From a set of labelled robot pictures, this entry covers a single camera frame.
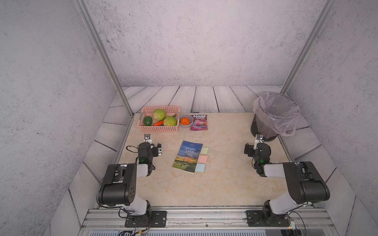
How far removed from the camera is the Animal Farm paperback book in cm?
93

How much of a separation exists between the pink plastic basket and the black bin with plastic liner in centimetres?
55

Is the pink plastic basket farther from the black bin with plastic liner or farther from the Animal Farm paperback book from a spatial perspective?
the black bin with plastic liner

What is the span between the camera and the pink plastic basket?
42.1 inches

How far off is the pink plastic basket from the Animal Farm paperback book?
6.2 inches

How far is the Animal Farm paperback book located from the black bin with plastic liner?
42 cm
